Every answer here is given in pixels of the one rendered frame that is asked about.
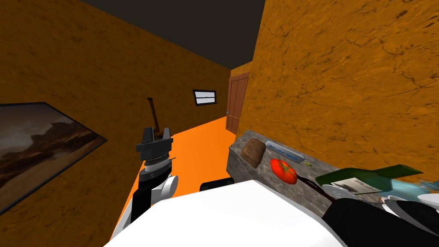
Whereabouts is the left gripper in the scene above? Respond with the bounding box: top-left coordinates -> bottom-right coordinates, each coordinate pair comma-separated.
135,127 -> 174,162

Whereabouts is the small black-framed window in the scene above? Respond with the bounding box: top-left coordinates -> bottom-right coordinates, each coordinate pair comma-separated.
192,89 -> 218,107

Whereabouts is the brown wooden door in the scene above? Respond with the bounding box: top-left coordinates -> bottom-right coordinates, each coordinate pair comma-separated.
225,72 -> 250,135

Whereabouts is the brown bread loaf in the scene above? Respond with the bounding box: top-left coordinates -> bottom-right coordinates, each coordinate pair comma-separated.
240,138 -> 267,169

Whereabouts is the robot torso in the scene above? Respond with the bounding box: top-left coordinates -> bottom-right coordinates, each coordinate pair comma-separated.
102,178 -> 348,247

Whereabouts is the framed brown landscape painting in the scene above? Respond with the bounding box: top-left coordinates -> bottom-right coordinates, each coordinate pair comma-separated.
0,102 -> 108,216

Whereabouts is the red tomato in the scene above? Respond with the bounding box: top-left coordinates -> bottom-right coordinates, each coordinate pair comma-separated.
270,158 -> 298,185

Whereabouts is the dark red long utensil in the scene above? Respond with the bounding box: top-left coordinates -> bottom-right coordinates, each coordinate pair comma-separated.
296,175 -> 338,203

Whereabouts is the green bottle with pale label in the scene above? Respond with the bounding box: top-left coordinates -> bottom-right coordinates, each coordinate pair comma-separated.
315,164 -> 424,196

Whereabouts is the teal cloth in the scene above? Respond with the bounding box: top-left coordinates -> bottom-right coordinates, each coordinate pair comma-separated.
390,179 -> 439,202

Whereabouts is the white bowl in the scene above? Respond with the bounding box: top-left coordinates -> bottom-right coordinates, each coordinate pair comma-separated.
416,193 -> 439,210

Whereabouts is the brown long-handled stick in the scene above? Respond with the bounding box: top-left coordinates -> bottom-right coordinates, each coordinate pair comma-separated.
147,97 -> 162,137

